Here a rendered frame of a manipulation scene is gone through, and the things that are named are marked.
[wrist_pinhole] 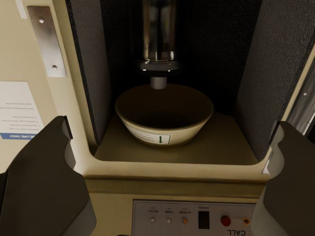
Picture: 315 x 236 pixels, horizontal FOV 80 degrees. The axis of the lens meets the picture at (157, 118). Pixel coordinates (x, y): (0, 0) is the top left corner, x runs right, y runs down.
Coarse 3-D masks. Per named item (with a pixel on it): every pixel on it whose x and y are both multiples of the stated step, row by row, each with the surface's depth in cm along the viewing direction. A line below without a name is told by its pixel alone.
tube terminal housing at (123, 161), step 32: (32, 0) 18; (64, 0) 20; (32, 32) 19; (64, 32) 22; (64, 64) 21; (64, 96) 23; (224, 128) 37; (96, 160) 29; (128, 160) 29; (160, 160) 29; (192, 160) 30; (224, 160) 30; (256, 160) 29
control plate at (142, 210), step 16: (144, 208) 29; (160, 208) 29; (176, 208) 29; (192, 208) 28; (208, 208) 28; (224, 208) 28; (240, 208) 28; (144, 224) 28; (160, 224) 28; (176, 224) 28; (192, 224) 28; (240, 224) 28
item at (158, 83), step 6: (138, 72) 29; (144, 72) 27; (150, 72) 27; (156, 72) 27; (162, 72) 27; (168, 72) 27; (174, 72) 27; (150, 78) 31; (156, 78) 30; (162, 78) 30; (150, 84) 32; (156, 84) 31; (162, 84) 31
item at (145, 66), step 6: (126, 60) 28; (192, 60) 28; (138, 66) 26; (144, 66) 26; (150, 66) 25; (156, 66) 25; (162, 66) 25; (168, 66) 25; (174, 66) 26; (180, 66) 26; (186, 66) 27
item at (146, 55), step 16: (128, 0) 24; (144, 0) 22; (160, 0) 22; (176, 0) 22; (192, 0) 24; (128, 16) 25; (144, 16) 23; (160, 16) 23; (176, 16) 23; (192, 16) 26; (128, 32) 26; (144, 32) 24; (160, 32) 24; (176, 32) 24; (144, 48) 25; (160, 48) 25; (176, 48) 25; (160, 64) 25; (192, 64) 28
